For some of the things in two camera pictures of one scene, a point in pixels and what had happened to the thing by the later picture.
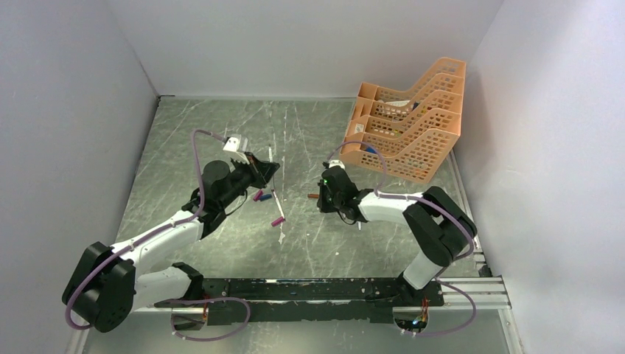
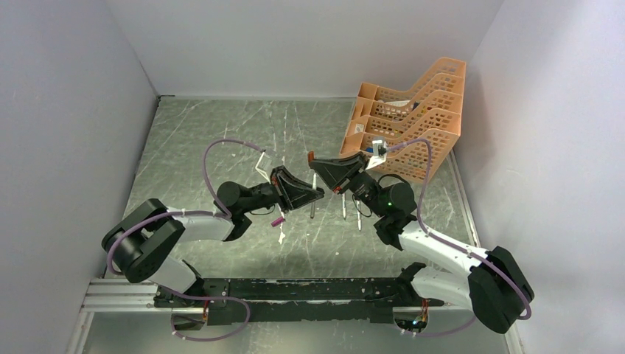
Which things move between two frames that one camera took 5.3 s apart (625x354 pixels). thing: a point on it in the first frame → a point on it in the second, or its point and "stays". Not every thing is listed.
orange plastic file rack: (416, 130) stays
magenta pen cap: (276, 222) stays
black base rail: (292, 301) stays
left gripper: (261, 171) → (294, 192)
